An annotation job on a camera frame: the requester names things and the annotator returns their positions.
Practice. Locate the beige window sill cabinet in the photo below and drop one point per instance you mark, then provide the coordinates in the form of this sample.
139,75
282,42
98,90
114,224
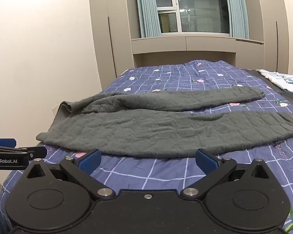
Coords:
185,43

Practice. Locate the white blue printed cloth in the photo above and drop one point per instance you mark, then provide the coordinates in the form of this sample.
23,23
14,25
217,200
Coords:
280,78

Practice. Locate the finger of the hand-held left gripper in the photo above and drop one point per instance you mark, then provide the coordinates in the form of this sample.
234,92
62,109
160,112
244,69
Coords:
5,142
36,151

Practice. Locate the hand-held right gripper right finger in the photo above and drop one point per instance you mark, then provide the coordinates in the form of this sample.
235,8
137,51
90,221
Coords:
205,160

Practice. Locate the grey fleece pants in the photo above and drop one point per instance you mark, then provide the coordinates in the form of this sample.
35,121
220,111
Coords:
149,126

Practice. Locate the blue checked floral blanket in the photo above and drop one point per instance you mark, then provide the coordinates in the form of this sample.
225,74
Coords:
161,173

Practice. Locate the beige wardrobe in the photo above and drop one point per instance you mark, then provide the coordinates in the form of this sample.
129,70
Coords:
107,29
268,24

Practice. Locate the light blue curtain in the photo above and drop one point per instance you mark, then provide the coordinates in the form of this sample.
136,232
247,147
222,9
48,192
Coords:
146,7
236,9

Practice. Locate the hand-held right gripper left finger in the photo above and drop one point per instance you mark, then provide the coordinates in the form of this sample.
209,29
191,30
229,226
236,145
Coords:
90,161

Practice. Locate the white wall socket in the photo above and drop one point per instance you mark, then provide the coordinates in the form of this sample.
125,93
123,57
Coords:
54,108

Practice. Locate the window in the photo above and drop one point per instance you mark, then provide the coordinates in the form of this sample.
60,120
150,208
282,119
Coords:
200,7

